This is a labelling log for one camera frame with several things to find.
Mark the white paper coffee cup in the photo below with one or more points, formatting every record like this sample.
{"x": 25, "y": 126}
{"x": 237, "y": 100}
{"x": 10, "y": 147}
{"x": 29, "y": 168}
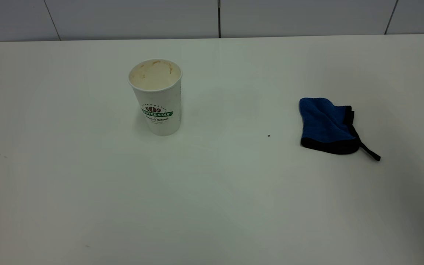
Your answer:
{"x": 156, "y": 99}

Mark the blue cloth with black trim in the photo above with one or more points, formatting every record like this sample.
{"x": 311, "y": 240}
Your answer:
{"x": 324, "y": 125}

